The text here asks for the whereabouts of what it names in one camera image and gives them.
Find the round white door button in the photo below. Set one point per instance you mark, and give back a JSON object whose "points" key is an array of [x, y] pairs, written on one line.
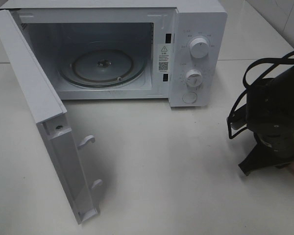
{"points": [[189, 97]]}

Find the white upper power knob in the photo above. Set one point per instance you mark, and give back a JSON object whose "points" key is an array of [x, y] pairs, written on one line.
{"points": [[199, 47]]}

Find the white microwave door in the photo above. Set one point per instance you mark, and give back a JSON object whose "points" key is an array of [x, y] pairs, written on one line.
{"points": [[49, 114]]}

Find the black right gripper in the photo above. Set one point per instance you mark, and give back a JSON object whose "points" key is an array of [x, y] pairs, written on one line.
{"points": [[270, 150]]}

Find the white timer knob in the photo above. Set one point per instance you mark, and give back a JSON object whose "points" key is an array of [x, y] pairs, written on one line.
{"points": [[193, 78]]}

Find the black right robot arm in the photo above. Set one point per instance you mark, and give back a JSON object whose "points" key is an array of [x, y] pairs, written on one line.
{"points": [[270, 117]]}

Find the white microwave oven body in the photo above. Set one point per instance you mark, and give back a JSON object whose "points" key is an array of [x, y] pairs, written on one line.
{"points": [[167, 26]]}

